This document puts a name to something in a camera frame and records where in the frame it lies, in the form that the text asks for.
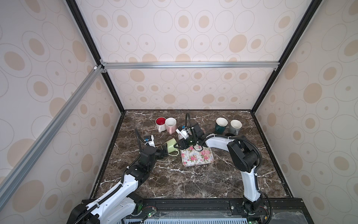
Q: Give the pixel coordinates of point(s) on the horizontal aluminium rail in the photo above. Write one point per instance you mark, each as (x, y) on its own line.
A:
(197, 65)

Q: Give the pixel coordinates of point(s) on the grey mug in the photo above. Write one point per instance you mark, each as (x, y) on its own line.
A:
(235, 127)

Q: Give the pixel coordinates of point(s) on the dark teal mug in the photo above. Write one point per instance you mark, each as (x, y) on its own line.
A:
(220, 125)

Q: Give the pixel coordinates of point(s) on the light green mug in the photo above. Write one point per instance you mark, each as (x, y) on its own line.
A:
(172, 151)

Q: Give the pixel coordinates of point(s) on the slanted left aluminium rail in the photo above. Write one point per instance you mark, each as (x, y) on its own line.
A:
(26, 163)

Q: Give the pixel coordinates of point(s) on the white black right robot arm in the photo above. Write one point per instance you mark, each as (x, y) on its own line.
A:
(245, 155)

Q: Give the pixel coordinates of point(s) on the floral rectangular tray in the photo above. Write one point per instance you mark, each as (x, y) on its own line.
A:
(197, 155)

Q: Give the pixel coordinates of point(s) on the white mug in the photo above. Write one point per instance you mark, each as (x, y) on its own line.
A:
(160, 124)

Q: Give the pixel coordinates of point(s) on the black frame post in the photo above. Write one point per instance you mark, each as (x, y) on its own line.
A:
(302, 26)
(75, 11)

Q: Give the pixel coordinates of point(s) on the left black frame post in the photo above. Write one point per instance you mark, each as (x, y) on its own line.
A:
(75, 11)

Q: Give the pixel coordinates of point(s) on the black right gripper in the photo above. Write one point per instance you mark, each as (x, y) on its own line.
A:
(183, 143)

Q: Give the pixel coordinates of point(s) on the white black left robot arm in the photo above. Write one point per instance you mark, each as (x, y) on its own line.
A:
(116, 204)

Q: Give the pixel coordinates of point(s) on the pink mug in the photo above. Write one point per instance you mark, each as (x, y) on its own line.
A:
(171, 125)

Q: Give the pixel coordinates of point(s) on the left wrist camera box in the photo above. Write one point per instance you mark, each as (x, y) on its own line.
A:
(149, 140)

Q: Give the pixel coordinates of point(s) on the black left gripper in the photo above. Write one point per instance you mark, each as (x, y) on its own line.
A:
(162, 154)

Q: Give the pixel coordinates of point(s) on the right black frame post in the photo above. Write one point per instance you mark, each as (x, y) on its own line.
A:
(302, 26)

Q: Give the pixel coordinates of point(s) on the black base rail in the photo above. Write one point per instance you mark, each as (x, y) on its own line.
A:
(202, 211)

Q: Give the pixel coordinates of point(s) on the black mug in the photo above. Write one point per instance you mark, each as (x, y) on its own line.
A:
(230, 135)

